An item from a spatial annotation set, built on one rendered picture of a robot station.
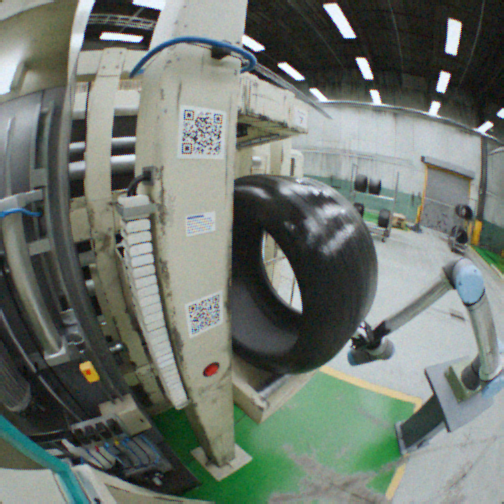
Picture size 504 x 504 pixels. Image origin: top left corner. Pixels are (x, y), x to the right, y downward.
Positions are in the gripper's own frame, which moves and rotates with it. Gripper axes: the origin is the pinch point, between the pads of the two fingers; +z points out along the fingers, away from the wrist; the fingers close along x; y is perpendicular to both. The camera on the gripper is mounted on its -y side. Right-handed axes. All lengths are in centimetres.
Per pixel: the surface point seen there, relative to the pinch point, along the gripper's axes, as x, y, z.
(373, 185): 478, -29, -247
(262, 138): 57, -8, 53
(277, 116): 47, -21, 55
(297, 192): 2.7, -16.2, 43.5
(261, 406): -27.8, 15.9, 20.8
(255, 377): -13.9, 33.7, 10.7
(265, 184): 5, -12, 48
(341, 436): -36, 56, -86
